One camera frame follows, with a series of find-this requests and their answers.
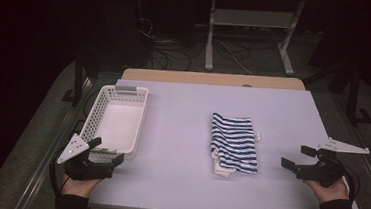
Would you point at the grey metal table frame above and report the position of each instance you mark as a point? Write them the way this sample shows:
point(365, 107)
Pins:
point(252, 18)

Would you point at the wooden table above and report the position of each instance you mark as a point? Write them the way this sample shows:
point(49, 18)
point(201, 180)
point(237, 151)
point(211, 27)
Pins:
point(209, 78)

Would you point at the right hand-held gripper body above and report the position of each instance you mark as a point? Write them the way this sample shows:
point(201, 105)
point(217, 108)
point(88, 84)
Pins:
point(327, 169)

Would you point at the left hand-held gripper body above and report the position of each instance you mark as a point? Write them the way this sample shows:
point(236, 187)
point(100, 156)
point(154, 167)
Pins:
point(81, 170)

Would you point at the white perforated plastic basket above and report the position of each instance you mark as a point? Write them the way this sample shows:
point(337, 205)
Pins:
point(118, 126)

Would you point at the black metal stand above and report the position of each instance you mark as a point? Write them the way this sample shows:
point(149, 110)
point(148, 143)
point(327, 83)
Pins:
point(353, 97)
point(78, 82)

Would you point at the blue white striped cloth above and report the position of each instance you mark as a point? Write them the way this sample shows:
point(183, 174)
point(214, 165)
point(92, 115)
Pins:
point(234, 141)

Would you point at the person's right hand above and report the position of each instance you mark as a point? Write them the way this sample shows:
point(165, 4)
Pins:
point(332, 193)

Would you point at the person's left hand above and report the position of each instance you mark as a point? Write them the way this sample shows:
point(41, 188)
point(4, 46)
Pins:
point(76, 188)

